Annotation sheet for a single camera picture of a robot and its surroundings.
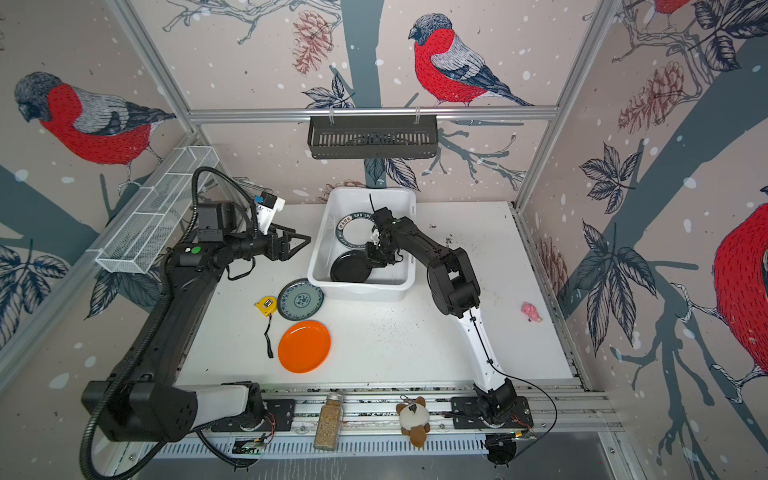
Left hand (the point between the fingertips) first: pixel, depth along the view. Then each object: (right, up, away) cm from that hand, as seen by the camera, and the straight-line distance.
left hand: (297, 234), depth 72 cm
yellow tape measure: (-16, -23, +21) cm, 35 cm away
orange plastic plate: (-3, -33, +14) cm, 36 cm away
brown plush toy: (+29, -45, -1) cm, 54 cm away
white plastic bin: (+22, -17, +27) cm, 39 cm away
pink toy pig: (+66, -24, +18) cm, 72 cm away
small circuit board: (-11, -52, -1) cm, 53 cm away
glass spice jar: (+8, -45, -3) cm, 46 cm away
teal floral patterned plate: (-7, -22, +23) cm, 33 cm away
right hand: (+14, -11, +28) cm, 34 cm away
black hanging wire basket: (+16, +35, +35) cm, 52 cm away
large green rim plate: (+9, +1, +41) cm, 42 cm away
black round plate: (+9, -12, +31) cm, 34 cm away
